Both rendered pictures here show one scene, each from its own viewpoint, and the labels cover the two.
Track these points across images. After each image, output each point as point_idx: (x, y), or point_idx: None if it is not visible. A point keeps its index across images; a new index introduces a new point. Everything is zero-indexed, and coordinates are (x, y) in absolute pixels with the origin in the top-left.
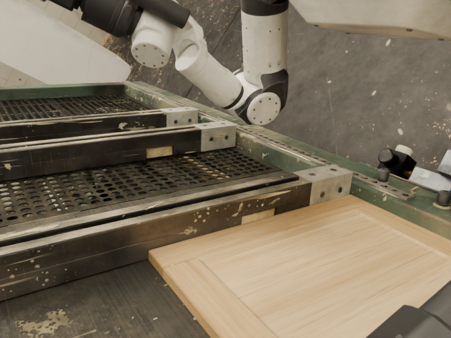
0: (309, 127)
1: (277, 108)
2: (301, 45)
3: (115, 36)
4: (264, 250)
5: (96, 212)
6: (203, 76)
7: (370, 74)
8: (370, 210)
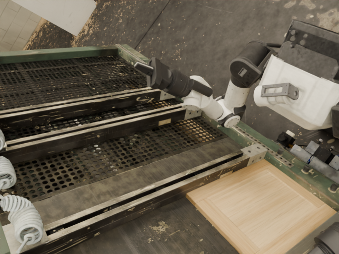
0: (229, 81)
1: (238, 121)
2: (228, 21)
3: None
4: (232, 193)
5: (151, 166)
6: (209, 110)
7: None
8: (273, 170)
